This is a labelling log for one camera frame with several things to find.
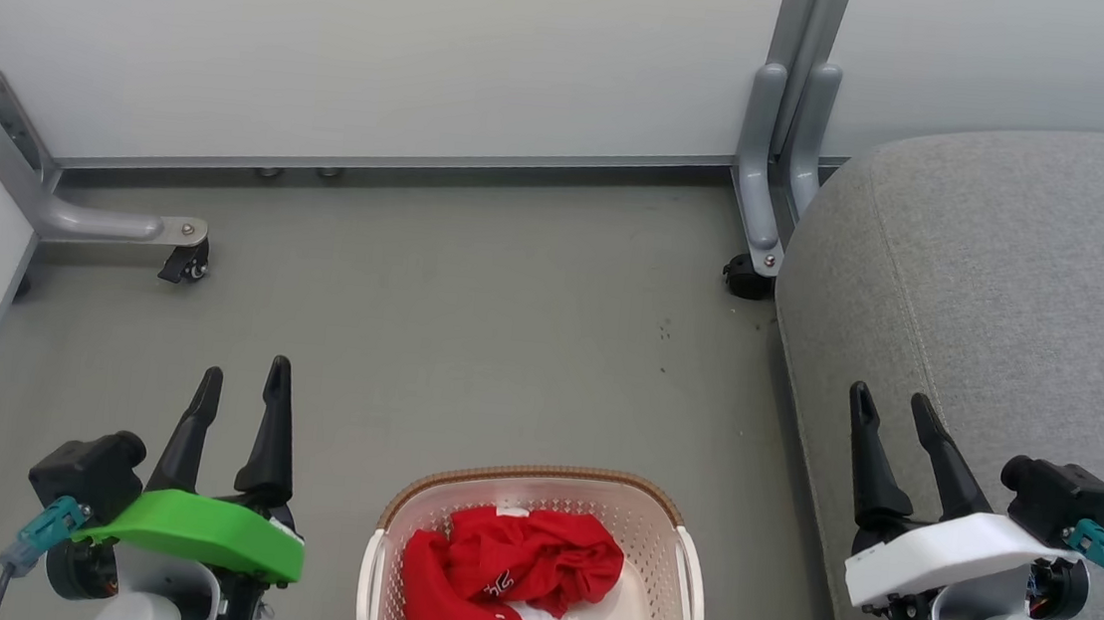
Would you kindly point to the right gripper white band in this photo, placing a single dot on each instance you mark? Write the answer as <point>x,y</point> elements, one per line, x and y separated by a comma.
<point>940,559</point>

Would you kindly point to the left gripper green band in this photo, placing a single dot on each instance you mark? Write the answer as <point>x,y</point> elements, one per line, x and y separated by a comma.
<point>193,528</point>

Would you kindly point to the red garment with white trim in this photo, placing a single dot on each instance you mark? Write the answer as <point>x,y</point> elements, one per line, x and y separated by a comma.
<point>541,554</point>

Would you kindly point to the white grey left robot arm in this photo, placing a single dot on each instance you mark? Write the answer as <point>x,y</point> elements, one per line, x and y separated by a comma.
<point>151,605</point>

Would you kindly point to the grey fabric sofa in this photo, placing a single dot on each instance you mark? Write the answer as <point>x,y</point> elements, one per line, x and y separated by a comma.
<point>1013,290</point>

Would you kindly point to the black caster wheel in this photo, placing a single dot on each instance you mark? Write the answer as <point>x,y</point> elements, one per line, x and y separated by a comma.
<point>747,279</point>
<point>186,263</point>

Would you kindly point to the grey metal partition foot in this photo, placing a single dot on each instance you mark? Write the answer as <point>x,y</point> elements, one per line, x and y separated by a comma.
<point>764,169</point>
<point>80,219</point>

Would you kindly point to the white laundry basket brown rim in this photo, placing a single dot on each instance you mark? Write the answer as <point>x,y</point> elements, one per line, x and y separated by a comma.
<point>657,599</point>

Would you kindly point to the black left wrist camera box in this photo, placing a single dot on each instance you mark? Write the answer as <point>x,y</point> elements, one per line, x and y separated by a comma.
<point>88,474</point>

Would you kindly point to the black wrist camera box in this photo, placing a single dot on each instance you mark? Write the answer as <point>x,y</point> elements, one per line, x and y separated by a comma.
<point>1060,499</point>
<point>88,474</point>

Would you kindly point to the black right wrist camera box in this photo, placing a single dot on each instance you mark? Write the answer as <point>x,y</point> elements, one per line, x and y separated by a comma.
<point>1060,499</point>

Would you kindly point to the grey metal partition post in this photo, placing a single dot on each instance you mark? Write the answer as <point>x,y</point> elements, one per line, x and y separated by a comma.
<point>806,33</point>

